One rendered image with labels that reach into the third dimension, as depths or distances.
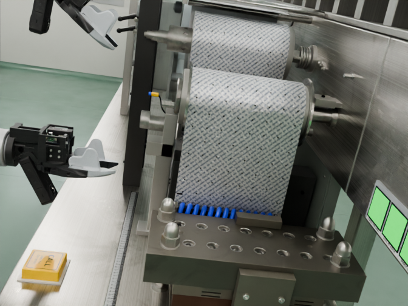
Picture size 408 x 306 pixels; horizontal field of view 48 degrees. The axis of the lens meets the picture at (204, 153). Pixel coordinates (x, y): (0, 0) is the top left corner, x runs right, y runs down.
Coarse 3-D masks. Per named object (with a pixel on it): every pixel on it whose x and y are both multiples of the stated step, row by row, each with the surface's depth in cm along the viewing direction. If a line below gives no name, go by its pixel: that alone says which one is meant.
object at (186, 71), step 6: (186, 72) 92; (186, 78) 91; (186, 84) 91; (186, 90) 90; (306, 90) 94; (186, 96) 90; (306, 96) 93; (180, 102) 92; (306, 102) 93; (180, 108) 91; (306, 108) 93; (180, 114) 92; (306, 114) 93; (180, 120) 94; (306, 120) 93
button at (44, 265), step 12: (36, 252) 92; (48, 252) 93; (60, 252) 93; (24, 264) 88; (36, 264) 88; (48, 264) 89; (60, 264) 90; (24, 276) 87; (36, 276) 87; (48, 276) 87; (60, 276) 89
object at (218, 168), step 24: (192, 144) 93; (216, 144) 93; (240, 144) 94; (264, 144) 94; (288, 144) 94; (192, 168) 95; (216, 168) 95; (240, 168) 96; (264, 168) 96; (288, 168) 96; (192, 192) 97; (216, 192) 97; (240, 192) 98; (264, 192) 98
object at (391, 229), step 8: (392, 208) 69; (392, 216) 68; (400, 216) 66; (392, 224) 68; (400, 224) 66; (384, 232) 70; (392, 232) 68; (400, 232) 66; (392, 240) 68; (400, 240) 66
